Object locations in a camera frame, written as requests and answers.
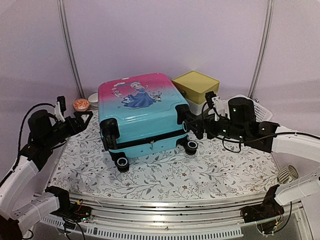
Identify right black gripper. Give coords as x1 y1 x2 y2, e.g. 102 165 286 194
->
187 113 248 143

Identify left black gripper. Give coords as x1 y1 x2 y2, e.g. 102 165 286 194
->
43 111 94 148

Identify pink and teal kids suitcase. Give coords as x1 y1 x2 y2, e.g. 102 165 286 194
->
97 73 198 172

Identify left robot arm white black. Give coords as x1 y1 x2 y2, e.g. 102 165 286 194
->
0 109 93 240

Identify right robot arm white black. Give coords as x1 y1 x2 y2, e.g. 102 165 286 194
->
179 92 320 222

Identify orange patterned ceramic bowl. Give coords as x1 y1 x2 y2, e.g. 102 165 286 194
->
72 98 90 112

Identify white ceramic bowl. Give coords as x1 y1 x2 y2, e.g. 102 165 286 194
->
88 92 99 109

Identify yellow and white storage box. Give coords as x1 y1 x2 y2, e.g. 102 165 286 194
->
172 70 220 115

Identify floral white tablecloth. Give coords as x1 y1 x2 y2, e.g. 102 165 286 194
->
49 113 278 202

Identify white plastic mesh basket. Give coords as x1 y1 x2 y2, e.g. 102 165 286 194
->
229 94 273 123

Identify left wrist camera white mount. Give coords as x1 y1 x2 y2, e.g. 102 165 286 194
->
54 95 66 123

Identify right metal wall post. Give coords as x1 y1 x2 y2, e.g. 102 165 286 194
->
247 0 275 99

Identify metal wall post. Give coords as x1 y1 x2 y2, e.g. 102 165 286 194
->
247 0 275 99
56 0 85 98

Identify aluminium front rail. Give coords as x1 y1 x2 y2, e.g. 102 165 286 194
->
32 192 303 238

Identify left metal wall post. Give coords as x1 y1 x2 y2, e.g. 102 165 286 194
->
56 0 85 98

